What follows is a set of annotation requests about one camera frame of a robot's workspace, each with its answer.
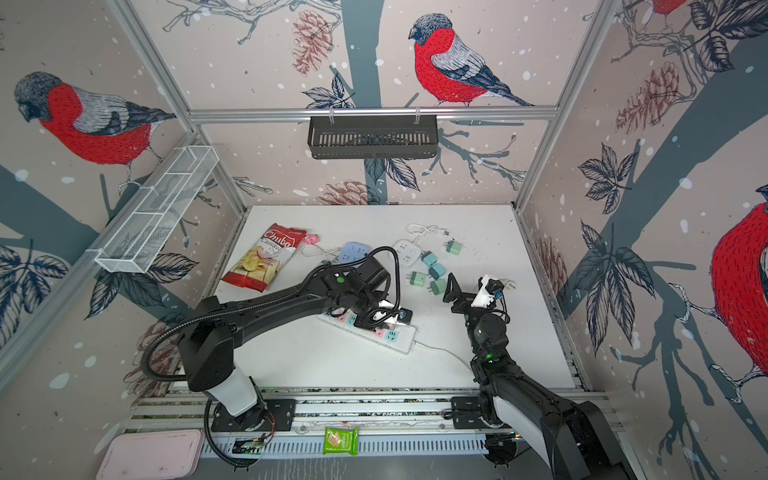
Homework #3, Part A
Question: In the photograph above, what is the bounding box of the white multicolour power strip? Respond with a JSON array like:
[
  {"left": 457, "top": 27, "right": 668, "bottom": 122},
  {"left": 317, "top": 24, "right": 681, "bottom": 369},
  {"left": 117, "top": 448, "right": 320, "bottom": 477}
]
[{"left": 317, "top": 308, "right": 418, "bottom": 355}]

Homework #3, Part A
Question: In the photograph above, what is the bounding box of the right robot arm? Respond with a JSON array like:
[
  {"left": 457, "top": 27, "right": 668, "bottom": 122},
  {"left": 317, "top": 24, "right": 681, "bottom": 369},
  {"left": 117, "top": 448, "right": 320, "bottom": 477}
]
[{"left": 443, "top": 273, "right": 636, "bottom": 479}]

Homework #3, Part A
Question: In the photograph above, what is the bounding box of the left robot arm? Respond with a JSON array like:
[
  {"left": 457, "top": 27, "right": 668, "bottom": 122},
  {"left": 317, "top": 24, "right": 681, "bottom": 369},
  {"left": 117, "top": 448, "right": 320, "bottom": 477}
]
[{"left": 140, "top": 246, "right": 402, "bottom": 428}]

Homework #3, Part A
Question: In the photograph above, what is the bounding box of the green charger plug lower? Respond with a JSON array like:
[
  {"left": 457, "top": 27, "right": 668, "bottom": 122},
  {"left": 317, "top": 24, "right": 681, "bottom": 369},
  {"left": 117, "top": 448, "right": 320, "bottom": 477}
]
[{"left": 429, "top": 279, "right": 447, "bottom": 295}]

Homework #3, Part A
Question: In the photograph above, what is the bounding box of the green charger plug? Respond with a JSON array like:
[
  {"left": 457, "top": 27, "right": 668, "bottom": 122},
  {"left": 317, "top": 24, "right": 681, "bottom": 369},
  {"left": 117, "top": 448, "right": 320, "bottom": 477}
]
[
  {"left": 445, "top": 240, "right": 463, "bottom": 256},
  {"left": 429, "top": 279, "right": 447, "bottom": 295},
  {"left": 408, "top": 272, "right": 427, "bottom": 287}
]

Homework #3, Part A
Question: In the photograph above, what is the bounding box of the teal charger plug lower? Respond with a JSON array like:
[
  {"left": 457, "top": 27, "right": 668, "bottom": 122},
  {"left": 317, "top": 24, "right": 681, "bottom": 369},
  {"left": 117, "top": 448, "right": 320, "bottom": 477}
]
[{"left": 428, "top": 263, "right": 446, "bottom": 280}]

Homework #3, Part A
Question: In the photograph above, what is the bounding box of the green charger plug middle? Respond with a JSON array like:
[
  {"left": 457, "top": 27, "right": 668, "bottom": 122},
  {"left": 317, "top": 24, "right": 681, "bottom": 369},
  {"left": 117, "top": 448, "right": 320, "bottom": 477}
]
[{"left": 408, "top": 272, "right": 427, "bottom": 287}]

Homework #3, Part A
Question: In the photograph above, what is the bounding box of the green charger plug far right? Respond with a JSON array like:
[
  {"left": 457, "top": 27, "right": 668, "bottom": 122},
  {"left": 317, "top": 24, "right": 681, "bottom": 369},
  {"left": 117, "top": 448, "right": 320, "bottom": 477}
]
[{"left": 445, "top": 240, "right": 463, "bottom": 256}]

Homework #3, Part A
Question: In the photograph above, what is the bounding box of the blue square power socket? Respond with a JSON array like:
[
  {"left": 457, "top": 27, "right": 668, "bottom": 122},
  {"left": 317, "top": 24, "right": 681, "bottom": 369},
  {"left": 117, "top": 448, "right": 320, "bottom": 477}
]
[{"left": 337, "top": 242, "right": 371, "bottom": 264}]

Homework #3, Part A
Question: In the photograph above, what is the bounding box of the white square power socket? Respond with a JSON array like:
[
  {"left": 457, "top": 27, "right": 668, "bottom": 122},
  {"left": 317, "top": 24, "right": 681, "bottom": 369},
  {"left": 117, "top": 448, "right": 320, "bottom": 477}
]
[{"left": 393, "top": 239, "right": 422, "bottom": 267}]

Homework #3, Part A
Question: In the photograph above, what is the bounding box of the pink pig toy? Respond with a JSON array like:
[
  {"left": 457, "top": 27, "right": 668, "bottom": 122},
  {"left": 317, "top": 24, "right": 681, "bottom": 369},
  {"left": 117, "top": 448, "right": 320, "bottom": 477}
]
[{"left": 303, "top": 234, "right": 320, "bottom": 245}]

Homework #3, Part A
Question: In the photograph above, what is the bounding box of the red chips bag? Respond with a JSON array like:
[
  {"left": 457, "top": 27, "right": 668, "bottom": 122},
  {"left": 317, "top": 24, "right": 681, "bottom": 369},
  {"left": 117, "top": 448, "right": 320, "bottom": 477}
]
[{"left": 222, "top": 223, "right": 307, "bottom": 292}]

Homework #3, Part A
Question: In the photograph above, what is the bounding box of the green snack packet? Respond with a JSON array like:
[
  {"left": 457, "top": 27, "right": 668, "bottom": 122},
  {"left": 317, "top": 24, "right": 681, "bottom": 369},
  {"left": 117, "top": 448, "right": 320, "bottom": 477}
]
[{"left": 323, "top": 428, "right": 359, "bottom": 456}]

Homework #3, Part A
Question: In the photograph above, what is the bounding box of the pink tray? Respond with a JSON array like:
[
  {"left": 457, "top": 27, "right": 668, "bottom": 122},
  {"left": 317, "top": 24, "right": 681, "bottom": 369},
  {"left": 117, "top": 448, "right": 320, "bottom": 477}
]
[{"left": 96, "top": 429, "right": 204, "bottom": 480}]

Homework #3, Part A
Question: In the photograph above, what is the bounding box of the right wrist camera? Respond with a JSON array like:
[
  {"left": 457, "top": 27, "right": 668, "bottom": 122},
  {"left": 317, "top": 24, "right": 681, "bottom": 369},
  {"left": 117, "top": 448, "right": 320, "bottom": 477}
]
[{"left": 471, "top": 275, "right": 505, "bottom": 308}]

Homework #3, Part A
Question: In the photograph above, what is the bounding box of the white square socket cable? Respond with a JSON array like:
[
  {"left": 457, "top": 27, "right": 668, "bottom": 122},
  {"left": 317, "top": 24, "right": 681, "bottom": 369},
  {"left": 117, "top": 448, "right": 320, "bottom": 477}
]
[{"left": 406, "top": 223, "right": 450, "bottom": 242}]

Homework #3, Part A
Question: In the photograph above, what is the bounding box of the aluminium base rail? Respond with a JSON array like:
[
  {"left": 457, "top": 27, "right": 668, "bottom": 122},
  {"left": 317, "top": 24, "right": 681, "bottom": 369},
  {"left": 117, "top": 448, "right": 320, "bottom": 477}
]
[{"left": 125, "top": 388, "right": 619, "bottom": 460}]

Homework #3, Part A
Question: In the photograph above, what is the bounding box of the black wall basket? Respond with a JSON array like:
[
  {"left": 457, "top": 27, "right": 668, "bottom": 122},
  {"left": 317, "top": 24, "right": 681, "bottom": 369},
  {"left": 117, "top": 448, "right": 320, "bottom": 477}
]
[{"left": 307, "top": 115, "right": 439, "bottom": 160}]

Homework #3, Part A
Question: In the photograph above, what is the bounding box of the white wire wall basket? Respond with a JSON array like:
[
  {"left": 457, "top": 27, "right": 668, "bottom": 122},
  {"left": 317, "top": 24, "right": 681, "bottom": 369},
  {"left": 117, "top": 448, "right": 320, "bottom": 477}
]
[{"left": 95, "top": 145, "right": 219, "bottom": 273}]

